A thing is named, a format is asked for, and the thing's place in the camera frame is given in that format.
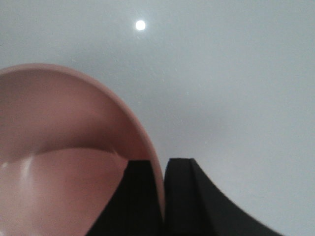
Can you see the pink plastic bowl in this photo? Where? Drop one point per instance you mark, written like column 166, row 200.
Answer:
column 65, row 142

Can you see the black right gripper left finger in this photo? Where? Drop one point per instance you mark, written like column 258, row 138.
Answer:
column 134, row 209

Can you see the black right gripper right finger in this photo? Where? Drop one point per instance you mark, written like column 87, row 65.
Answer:
column 196, row 207

